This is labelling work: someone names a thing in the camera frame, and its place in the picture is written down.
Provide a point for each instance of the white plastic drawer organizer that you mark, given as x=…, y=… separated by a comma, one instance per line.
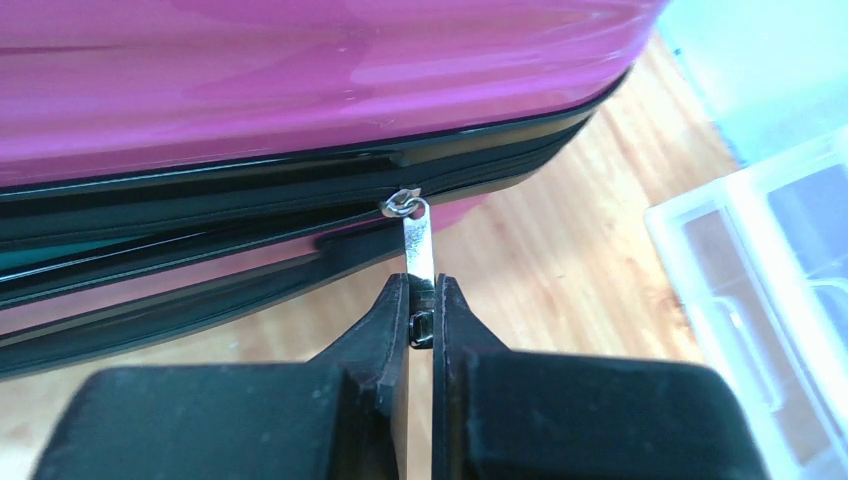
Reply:
x=758, y=260

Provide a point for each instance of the pink and teal kids suitcase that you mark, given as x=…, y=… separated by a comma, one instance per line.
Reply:
x=168, y=166

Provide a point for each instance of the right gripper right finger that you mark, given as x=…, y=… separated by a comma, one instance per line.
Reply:
x=499, y=413

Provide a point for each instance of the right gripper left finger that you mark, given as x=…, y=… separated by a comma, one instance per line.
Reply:
x=339, y=415

